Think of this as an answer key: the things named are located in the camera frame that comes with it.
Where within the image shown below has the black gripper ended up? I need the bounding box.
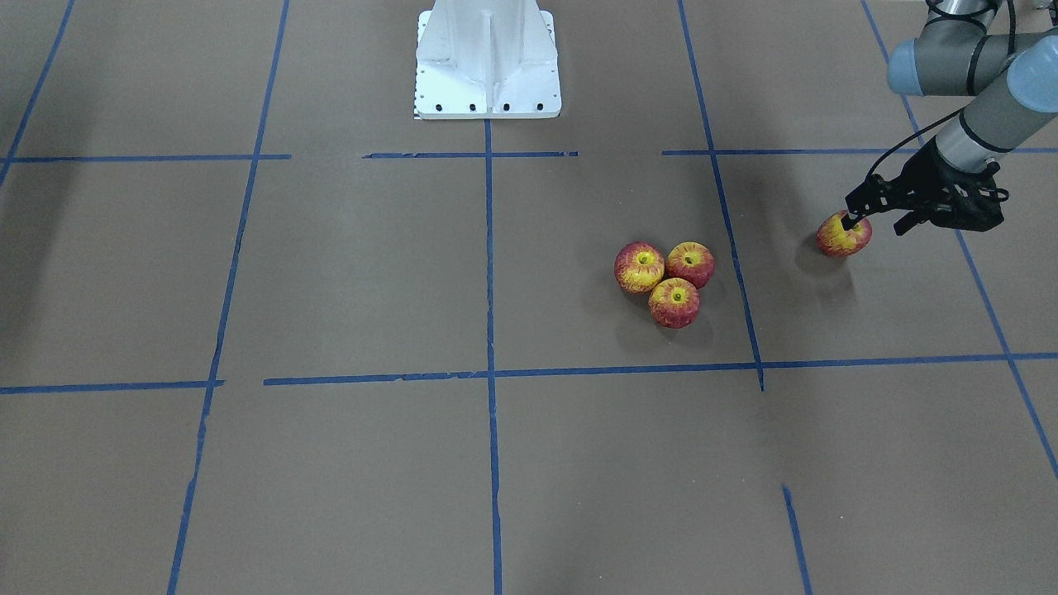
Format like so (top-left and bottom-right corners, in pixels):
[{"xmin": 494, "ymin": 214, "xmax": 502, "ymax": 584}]
[{"xmin": 840, "ymin": 140, "xmax": 1000, "ymax": 232}]

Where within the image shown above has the red yellow lone apple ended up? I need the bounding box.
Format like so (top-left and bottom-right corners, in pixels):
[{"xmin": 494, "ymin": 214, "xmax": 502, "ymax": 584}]
[{"xmin": 816, "ymin": 210, "xmax": 873, "ymax": 259}]

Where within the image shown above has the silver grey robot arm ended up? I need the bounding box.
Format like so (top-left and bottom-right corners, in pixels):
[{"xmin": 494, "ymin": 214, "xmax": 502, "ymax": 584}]
[{"xmin": 841, "ymin": 1, "xmax": 1057, "ymax": 235}]

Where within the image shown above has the red yellow apple back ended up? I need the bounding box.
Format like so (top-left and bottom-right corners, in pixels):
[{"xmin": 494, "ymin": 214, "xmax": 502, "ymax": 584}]
[{"xmin": 665, "ymin": 241, "xmax": 717, "ymax": 289}]

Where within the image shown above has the red yellow apple front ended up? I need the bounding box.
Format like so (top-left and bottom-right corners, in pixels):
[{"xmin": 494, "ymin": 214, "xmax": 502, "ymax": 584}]
[{"xmin": 647, "ymin": 278, "xmax": 700, "ymax": 329}]

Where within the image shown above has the brown paper table cover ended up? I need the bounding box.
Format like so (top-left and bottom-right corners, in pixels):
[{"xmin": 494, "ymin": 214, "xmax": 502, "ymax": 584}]
[{"xmin": 2, "ymin": 1, "xmax": 1056, "ymax": 594}]

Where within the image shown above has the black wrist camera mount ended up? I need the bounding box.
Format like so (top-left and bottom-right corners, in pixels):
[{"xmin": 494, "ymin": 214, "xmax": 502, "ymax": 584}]
[{"xmin": 893, "ymin": 185, "xmax": 1009, "ymax": 236}]

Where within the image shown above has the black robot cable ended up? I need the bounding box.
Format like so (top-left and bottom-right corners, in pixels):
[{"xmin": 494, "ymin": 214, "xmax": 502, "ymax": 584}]
[{"xmin": 865, "ymin": 0, "xmax": 1019, "ymax": 184}]

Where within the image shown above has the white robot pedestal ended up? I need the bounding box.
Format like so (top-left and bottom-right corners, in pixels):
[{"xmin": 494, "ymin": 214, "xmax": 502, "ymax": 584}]
[{"xmin": 413, "ymin": 1, "xmax": 563, "ymax": 120}]

